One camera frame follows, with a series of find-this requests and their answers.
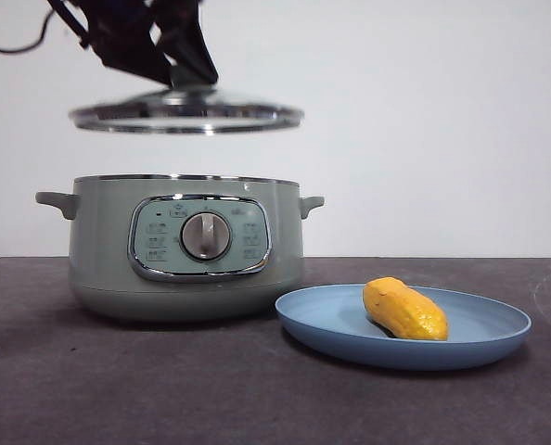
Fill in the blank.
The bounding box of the glass lid with green knob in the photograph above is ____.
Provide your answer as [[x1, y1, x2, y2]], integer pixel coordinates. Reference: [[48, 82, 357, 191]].
[[69, 67, 306, 136]]

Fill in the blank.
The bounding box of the yellow corn cob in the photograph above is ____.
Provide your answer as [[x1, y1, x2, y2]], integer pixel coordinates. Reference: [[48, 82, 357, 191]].
[[362, 276, 450, 343]]

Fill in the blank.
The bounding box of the pale green electric steamer pot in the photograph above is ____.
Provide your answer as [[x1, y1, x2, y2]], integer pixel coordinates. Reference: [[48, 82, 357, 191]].
[[34, 173, 326, 324]]

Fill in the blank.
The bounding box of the blue round plate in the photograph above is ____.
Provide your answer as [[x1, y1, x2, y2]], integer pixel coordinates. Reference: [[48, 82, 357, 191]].
[[275, 283, 532, 371]]

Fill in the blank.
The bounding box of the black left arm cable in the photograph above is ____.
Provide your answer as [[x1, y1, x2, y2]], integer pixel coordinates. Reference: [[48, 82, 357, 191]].
[[0, 7, 58, 54]]

